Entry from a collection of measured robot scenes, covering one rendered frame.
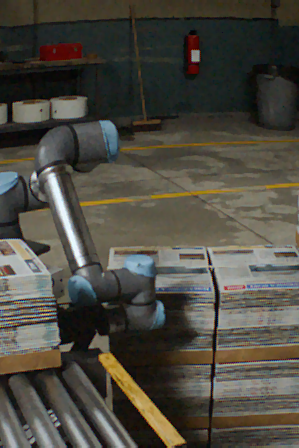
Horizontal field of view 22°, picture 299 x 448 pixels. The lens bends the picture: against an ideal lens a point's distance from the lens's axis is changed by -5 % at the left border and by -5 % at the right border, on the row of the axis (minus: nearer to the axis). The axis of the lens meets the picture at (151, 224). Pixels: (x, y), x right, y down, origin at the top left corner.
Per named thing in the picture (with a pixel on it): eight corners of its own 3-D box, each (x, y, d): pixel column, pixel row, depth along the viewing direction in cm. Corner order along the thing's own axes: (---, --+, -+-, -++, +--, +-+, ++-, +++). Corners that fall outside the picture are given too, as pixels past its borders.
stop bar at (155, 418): (112, 358, 178) (111, 351, 177) (189, 451, 140) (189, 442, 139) (98, 360, 177) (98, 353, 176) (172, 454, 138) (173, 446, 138)
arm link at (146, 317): (155, 291, 205) (155, 321, 208) (114, 297, 201) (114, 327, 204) (167, 303, 198) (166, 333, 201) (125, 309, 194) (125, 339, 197)
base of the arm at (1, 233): (-28, 249, 244) (-30, 219, 241) (2, 237, 256) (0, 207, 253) (4, 258, 236) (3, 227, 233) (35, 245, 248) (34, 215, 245)
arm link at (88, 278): (28, 121, 199) (85, 299, 183) (66, 116, 205) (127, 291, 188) (17, 145, 209) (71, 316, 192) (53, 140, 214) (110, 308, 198)
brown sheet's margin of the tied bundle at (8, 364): (30, 322, 197) (28, 307, 196) (62, 365, 171) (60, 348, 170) (-28, 329, 191) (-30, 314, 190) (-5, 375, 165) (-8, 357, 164)
